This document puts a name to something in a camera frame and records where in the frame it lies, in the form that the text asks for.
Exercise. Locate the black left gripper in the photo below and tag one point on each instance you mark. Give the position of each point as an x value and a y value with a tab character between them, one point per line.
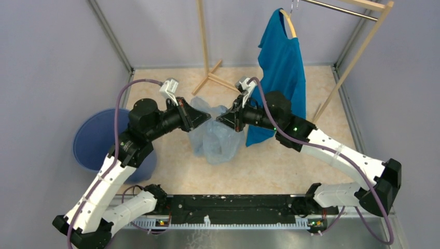
191	118

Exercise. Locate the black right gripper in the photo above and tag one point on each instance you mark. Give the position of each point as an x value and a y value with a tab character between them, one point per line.
235	119

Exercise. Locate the light blue plastic trash bag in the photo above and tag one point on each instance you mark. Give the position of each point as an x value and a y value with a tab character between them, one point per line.
213	140

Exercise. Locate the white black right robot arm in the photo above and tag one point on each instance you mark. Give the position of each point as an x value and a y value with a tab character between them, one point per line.
375	182

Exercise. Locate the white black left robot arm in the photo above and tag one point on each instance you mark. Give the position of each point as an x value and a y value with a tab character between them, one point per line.
91	223

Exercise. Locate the blue plastic trash bin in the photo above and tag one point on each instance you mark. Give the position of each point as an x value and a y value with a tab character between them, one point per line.
93	140

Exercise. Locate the blue t-shirt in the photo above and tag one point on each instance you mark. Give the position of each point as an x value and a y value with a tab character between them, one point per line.
281	61

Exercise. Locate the wooden clothes hanger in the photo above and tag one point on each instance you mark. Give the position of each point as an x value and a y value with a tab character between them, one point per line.
287	17

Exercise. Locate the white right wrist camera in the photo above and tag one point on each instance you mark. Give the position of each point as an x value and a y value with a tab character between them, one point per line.
246	87

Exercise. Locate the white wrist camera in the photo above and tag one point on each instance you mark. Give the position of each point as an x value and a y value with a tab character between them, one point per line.
168	89
246	87

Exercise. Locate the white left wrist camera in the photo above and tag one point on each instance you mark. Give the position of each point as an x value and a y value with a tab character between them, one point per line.
168	89

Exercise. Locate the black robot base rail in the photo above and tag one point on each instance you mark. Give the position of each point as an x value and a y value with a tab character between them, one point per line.
240	209

